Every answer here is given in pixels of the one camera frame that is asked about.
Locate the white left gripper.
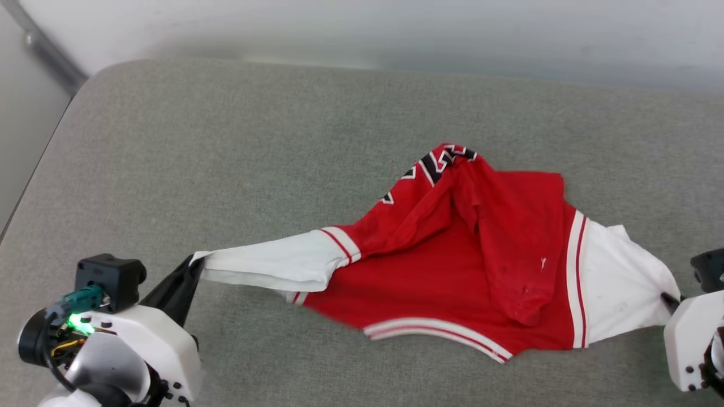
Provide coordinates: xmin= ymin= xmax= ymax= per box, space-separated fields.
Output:
xmin=85 ymin=256 xmax=205 ymax=405

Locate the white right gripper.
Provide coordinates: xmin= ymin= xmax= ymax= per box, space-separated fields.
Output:
xmin=660 ymin=289 xmax=724 ymax=393

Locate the red and white jersey shirt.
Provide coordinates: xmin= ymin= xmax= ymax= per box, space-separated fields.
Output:
xmin=189 ymin=143 xmax=682 ymax=364

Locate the grey fabric sofa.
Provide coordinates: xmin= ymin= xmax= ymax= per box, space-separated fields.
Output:
xmin=0 ymin=58 xmax=724 ymax=407

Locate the teal cable connector plug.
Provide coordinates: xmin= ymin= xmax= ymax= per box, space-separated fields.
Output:
xmin=47 ymin=285 xmax=106 ymax=327

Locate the dark grey wall strip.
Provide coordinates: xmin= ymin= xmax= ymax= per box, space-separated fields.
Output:
xmin=0 ymin=0 xmax=89 ymax=96

